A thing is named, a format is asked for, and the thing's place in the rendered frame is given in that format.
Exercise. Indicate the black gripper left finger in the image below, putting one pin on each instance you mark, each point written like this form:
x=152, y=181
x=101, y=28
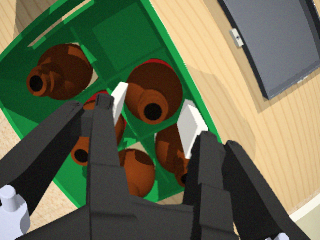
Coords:
x=28, y=169

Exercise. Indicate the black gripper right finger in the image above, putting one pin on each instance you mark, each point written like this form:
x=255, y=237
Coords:
x=257, y=212

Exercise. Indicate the dark grey rectangular tray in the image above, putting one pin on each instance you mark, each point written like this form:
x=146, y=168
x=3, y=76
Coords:
x=284, y=36

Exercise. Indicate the green plastic bottle crate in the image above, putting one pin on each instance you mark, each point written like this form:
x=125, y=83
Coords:
x=112, y=34

